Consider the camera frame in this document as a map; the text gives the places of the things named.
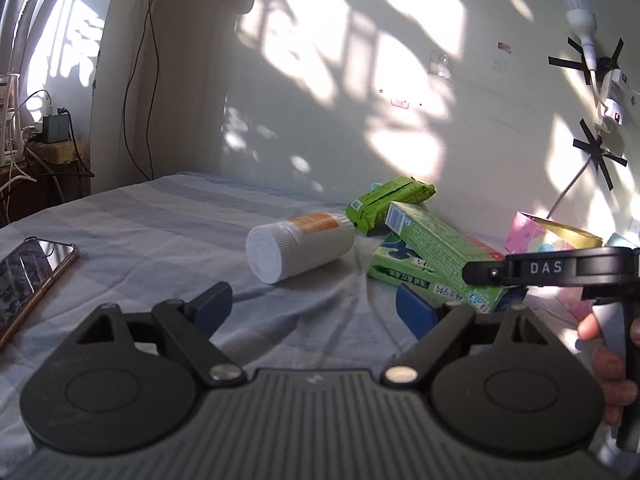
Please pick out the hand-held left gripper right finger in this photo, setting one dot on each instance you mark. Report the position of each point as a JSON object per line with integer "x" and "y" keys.
{"x": 414, "y": 312}

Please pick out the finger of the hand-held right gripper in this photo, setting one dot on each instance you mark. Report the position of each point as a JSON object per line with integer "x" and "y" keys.
{"x": 482, "y": 272}

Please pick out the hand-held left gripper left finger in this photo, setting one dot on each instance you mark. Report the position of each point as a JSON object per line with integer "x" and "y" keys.
{"x": 216, "y": 305}

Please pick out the red box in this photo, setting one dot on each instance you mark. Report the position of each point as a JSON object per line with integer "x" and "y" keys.
{"x": 490, "y": 249}

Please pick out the teal pouch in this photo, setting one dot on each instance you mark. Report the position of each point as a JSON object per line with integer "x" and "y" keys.
{"x": 622, "y": 240}

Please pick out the long green carton box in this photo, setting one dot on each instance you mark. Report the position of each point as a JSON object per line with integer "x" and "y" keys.
{"x": 440, "y": 252}

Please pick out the green patterned packet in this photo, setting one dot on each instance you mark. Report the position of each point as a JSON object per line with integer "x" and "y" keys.
{"x": 395, "y": 265}

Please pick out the pink tin box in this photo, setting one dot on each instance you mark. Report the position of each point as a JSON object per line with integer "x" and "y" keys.
{"x": 535, "y": 232}

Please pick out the white pill bottle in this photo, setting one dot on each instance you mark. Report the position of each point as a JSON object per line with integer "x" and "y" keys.
{"x": 300, "y": 247}

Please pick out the green tissue packet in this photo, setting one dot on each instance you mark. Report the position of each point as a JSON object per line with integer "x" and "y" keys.
{"x": 390, "y": 200}

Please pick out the person's right hand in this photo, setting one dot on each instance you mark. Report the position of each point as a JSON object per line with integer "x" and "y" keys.
{"x": 612, "y": 377}

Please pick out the striped bed sheet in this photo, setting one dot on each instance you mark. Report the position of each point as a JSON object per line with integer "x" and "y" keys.
{"x": 150, "y": 240}

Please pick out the black tape cross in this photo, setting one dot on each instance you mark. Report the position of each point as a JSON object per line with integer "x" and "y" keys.
{"x": 597, "y": 147}
{"x": 575, "y": 62}

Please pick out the white power strip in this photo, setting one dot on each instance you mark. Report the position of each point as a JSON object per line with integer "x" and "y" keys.
{"x": 612, "y": 92}

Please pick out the smartphone with gold case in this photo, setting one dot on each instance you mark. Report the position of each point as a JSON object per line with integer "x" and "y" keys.
{"x": 30, "y": 280}

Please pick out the yellow box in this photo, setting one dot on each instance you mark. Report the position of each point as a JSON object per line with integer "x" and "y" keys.
{"x": 57, "y": 151}

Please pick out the black charger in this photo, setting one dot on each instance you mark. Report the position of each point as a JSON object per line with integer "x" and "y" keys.
{"x": 56, "y": 129}

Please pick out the white light bulb lamp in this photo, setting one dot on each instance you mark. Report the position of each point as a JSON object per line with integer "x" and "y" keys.
{"x": 580, "y": 15}

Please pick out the curtain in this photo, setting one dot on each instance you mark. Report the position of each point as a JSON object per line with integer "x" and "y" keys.
{"x": 20, "y": 0}

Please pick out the clear wall hook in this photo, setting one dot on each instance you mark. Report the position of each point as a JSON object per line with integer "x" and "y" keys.
{"x": 441, "y": 65}

